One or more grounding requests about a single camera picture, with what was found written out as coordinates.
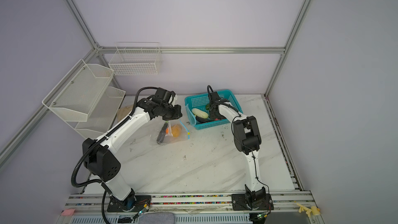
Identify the grey cloth pad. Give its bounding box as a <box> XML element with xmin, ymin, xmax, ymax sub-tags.
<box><xmin>138</xmin><ymin>213</ymin><xmax>176</xmax><ymax>224</ymax></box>

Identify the yellow toy mango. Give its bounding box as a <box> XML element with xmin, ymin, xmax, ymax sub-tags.
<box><xmin>171</xmin><ymin>124</ymin><xmax>182</xmax><ymax>138</ymax></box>

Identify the teal plastic basket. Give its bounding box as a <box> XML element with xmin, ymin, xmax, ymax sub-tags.
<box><xmin>184</xmin><ymin>89</ymin><xmax>243</xmax><ymax>130</ymax></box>

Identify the dark toy eggplant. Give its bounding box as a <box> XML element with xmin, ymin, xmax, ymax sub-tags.
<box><xmin>157</xmin><ymin>122</ymin><xmax>169</xmax><ymax>144</ymax></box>
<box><xmin>195</xmin><ymin>116</ymin><xmax>214</xmax><ymax>124</ymax></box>

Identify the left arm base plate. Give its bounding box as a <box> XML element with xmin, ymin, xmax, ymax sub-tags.
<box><xmin>106</xmin><ymin>195</ymin><xmax>152</xmax><ymax>213</ymax></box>

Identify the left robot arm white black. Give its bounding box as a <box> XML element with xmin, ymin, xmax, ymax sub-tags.
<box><xmin>70</xmin><ymin>87</ymin><xmax>182</xmax><ymax>212</ymax></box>

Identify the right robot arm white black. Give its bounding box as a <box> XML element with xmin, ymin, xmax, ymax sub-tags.
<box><xmin>208</xmin><ymin>90</ymin><xmax>269</xmax><ymax>209</ymax></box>

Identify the clear zip top bag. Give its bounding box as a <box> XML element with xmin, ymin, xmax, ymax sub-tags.
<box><xmin>149</xmin><ymin>120</ymin><xmax>191</xmax><ymax>145</ymax></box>

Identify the white mesh lower shelf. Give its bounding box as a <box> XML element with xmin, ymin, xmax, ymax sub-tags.
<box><xmin>74</xmin><ymin>87</ymin><xmax>125</xmax><ymax>139</ymax></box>

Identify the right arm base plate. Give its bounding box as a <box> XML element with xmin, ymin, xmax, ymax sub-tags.
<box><xmin>231</xmin><ymin>194</ymin><xmax>274</xmax><ymax>211</ymax></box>

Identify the white wire wall basket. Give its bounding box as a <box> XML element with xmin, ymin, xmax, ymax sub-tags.
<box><xmin>108</xmin><ymin>42</ymin><xmax>163</xmax><ymax>76</ymax></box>

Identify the white mesh upper shelf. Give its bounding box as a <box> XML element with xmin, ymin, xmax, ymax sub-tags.
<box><xmin>42</xmin><ymin>60</ymin><xmax>114</xmax><ymax>122</ymax></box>

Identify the white mesh shelf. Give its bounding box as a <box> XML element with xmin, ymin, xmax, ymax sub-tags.
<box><xmin>74</xmin><ymin>87</ymin><xmax>125</xmax><ymax>139</ymax></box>
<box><xmin>42</xmin><ymin>60</ymin><xmax>114</xmax><ymax>122</ymax></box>

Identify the pink eraser block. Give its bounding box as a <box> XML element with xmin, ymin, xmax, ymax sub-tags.
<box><xmin>61</xmin><ymin>208</ymin><xmax>75</xmax><ymax>216</ymax></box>

